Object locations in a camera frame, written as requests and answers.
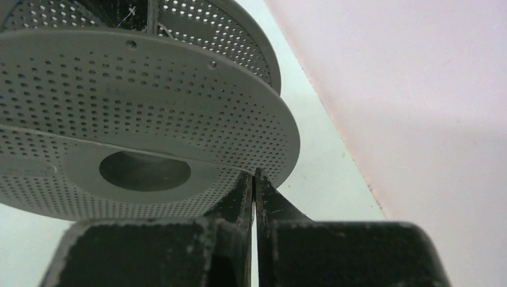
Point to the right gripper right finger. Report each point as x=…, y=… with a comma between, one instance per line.
x=294, y=250

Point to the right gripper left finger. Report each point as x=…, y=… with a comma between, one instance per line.
x=209, y=250

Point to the dark grey cable spool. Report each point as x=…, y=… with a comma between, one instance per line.
x=137, y=109

